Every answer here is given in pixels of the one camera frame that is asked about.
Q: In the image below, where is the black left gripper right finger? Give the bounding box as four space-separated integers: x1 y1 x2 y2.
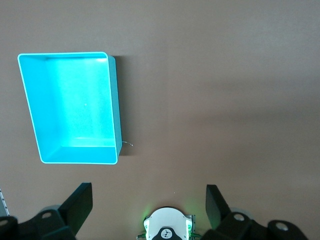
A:
203 184 271 240

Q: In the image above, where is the aluminium frame profile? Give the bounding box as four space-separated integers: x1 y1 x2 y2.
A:
0 186 10 217

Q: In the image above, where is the teal plastic bin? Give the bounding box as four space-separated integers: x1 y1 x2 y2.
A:
17 51 123 165

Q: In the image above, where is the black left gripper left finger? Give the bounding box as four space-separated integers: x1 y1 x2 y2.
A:
18 182 94 240

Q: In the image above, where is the brown table mat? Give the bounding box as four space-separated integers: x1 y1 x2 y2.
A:
0 0 320 240

